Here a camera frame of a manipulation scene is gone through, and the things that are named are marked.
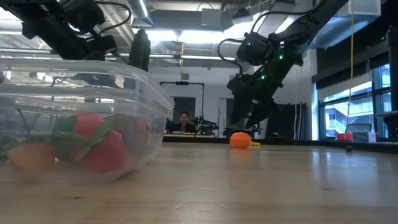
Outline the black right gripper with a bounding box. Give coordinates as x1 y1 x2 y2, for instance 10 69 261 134
228 52 303 130

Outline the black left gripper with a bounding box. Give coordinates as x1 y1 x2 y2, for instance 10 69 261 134
73 34 121 88

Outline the orange toy fruit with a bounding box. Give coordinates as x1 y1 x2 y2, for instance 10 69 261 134
229 131 252 149

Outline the small red toy strawberry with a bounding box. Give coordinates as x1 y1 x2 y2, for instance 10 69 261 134
62 113 105 138

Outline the large red toy strawberry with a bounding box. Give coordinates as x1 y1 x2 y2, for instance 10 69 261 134
77 129 130 174

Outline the yellowish red toy strawberry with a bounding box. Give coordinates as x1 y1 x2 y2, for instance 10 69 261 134
7 142 57 172

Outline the clear plastic tupperware container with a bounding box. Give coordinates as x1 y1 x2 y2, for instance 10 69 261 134
0 58 175 184

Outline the black background machine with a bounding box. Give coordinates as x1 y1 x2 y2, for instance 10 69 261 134
222 98 264 139

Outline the black leaning panel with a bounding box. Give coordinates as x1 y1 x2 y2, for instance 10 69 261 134
266 101 308 140

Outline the green cactus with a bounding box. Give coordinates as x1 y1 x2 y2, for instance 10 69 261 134
129 28 152 73

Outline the person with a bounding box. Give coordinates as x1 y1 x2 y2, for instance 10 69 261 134
177 111 195 133

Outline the background work table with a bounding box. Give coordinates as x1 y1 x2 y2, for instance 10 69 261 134
163 133 215 143

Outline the long ceiling light fixture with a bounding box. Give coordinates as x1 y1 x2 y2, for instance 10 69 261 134
149 53 237 62

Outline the white box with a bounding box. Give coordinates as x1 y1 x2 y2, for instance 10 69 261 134
353 131 377 143

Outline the black aluminium table frame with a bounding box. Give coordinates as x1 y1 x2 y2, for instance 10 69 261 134
163 136 398 154

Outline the black background gantry frame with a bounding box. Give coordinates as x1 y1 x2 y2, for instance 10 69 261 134
159 81 205 134

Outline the black vertical post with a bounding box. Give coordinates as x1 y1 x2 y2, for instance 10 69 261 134
386 25 398 139

